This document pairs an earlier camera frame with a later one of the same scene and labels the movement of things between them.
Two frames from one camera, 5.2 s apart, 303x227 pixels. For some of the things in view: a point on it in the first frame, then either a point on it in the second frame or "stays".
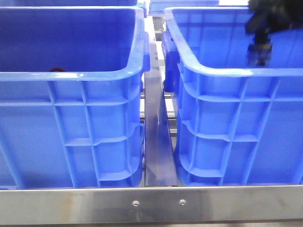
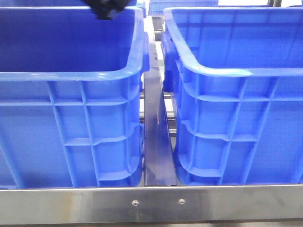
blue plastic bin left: [71, 96] stays
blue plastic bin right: [234, 124] stays
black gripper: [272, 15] -> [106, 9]
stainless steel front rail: [238, 203] stays
